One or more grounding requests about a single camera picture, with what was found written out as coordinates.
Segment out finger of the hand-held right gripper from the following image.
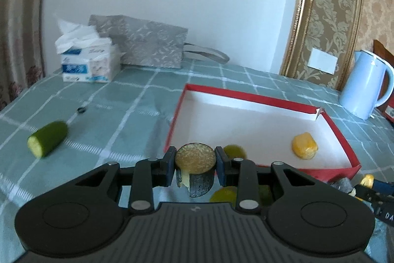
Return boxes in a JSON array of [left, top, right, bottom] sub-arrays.
[[349, 186, 394, 205], [369, 178, 394, 193]]

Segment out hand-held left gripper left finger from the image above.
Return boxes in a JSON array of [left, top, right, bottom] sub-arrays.
[[74, 147, 177, 214]]

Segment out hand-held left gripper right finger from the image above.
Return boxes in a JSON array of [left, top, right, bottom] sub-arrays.
[[215, 146, 333, 210]]

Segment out long yellow jackfruit piece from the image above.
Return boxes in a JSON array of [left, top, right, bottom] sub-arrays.
[[360, 175, 375, 189]]

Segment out green round fruit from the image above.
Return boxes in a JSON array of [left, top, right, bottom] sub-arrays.
[[210, 186, 238, 204], [258, 185, 274, 206], [223, 144, 247, 159]]

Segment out large dark sugarcane piece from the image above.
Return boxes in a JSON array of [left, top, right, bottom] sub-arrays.
[[175, 143, 216, 198]]

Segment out red cardboard box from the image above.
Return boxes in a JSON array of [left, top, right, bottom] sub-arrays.
[[163, 83, 361, 183]]

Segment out blocky yellow jackfruit piece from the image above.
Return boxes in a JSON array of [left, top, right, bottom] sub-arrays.
[[291, 133, 318, 159]]

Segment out green checked tablecloth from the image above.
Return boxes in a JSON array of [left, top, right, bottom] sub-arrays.
[[0, 61, 394, 251]]

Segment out light blue electric kettle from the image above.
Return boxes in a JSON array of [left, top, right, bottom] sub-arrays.
[[339, 50, 394, 121]]

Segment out green cucumber piece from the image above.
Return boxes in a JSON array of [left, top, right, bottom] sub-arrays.
[[27, 121, 69, 159]]

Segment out grey patterned paper bag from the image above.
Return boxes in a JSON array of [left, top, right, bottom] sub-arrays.
[[88, 14, 230, 69]]

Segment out dark red wooden furniture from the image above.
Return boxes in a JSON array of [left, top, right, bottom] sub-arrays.
[[372, 39, 394, 128]]

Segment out white tissue pack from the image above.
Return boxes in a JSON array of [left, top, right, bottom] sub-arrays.
[[55, 15, 121, 84]]

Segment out patterned beige curtain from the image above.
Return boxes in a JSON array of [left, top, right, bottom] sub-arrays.
[[0, 0, 51, 111]]

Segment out white wall switch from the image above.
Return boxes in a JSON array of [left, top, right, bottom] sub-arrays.
[[308, 47, 338, 75]]

